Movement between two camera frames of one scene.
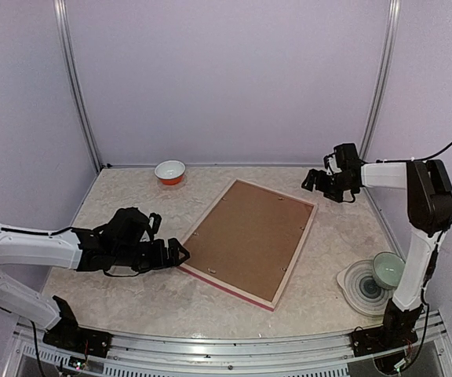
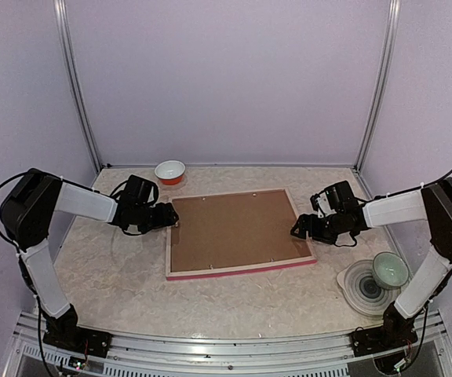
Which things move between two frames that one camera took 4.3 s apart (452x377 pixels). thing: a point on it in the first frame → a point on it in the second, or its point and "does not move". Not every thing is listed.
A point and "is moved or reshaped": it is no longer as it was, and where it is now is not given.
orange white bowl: x=169 y=171 does not move
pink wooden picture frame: x=247 y=241 is moved or reshaped
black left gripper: x=160 y=259 → x=167 y=217
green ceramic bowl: x=388 y=268 does not move
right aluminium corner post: x=369 y=123 does not move
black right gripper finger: x=315 y=177 → x=301 y=226
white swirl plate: x=360 y=290 does not move
